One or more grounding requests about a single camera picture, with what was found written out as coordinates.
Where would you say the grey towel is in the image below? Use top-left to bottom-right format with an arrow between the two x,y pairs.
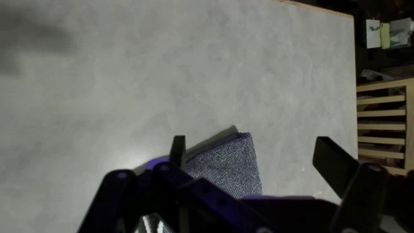
185,125 -> 263,198

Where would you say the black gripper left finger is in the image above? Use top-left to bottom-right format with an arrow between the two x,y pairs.
170,135 -> 187,166

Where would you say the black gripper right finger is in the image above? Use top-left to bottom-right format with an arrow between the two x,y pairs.
312,135 -> 359,196

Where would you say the wooden chair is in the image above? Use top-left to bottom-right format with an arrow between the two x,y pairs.
357,77 -> 414,174

